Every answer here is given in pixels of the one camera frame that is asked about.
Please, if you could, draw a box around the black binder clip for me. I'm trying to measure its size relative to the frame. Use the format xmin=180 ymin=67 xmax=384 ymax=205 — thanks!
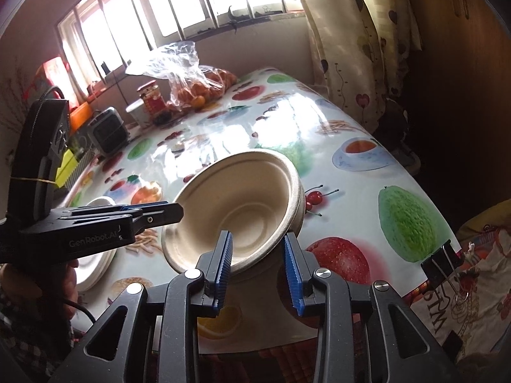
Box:
xmin=420 ymin=239 xmax=469 ymax=305

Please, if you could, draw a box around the white paper plate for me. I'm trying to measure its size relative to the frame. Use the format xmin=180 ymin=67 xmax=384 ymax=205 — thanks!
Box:
xmin=73 ymin=194 xmax=119 ymax=292

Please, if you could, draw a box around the floral beige curtain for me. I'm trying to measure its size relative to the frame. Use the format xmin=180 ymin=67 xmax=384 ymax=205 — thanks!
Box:
xmin=301 ymin=0 xmax=420 ymax=132

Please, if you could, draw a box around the orange storage box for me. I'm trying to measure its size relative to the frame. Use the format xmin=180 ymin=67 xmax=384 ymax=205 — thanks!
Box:
xmin=69 ymin=102 xmax=94 ymax=134

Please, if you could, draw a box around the clear bag of oranges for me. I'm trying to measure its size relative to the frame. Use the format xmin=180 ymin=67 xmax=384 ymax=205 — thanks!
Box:
xmin=126 ymin=41 xmax=238 ymax=111

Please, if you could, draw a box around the red labelled jar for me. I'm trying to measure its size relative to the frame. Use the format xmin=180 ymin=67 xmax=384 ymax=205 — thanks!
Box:
xmin=137 ymin=79 xmax=172 ymax=125

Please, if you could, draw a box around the red gift bag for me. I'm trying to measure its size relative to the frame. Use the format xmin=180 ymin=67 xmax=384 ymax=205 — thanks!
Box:
xmin=23 ymin=56 xmax=80 ymax=110

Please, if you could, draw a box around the person's left hand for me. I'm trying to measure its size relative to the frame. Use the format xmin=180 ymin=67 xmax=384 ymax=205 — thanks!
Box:
xmin=1 ymin=259 xmax=79 ymax=306

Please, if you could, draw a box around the white paper cup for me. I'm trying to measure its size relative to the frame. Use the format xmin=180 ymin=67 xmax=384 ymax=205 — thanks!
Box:
xmin=126 ymin=99 xmax=152 ymax=129

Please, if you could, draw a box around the large beige bowl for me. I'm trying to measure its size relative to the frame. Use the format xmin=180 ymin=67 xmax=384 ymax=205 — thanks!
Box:
xmin=161 ymin=149 xmax=305 ymax=275

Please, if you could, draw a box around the small black heater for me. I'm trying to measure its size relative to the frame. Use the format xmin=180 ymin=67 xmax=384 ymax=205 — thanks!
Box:
xmin=88 ymin=106 xmax=129 ymax=157

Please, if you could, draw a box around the lower yellow-green box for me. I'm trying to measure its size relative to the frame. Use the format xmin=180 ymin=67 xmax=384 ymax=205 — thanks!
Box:
xmin=56 ymin=149 xmax=78 ymax=188

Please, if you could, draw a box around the grey striped tray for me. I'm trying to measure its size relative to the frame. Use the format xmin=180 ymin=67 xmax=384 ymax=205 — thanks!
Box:
xmin=64 ymin=149 xmax=95 ymax=191

